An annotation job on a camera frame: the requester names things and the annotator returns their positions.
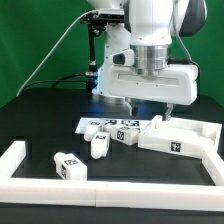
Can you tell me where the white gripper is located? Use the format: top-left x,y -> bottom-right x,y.
102,64 -> 198,121

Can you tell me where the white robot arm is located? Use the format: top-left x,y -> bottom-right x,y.
87,0 -> 207,120

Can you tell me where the white paper marker sheet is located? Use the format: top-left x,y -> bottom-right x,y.
75,117 -> 149,134

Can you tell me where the white U-shaped fence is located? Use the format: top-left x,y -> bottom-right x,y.
0,141 -> 224,211

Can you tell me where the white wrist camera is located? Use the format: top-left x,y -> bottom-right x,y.
109,49 -> 134,67

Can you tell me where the black cable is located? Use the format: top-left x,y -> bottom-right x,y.
19,72 -> 98,96

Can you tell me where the black camera on stand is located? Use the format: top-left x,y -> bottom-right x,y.
79,8 -> 129,78

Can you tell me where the white cable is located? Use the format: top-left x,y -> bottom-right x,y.
16,9 -> 98,97

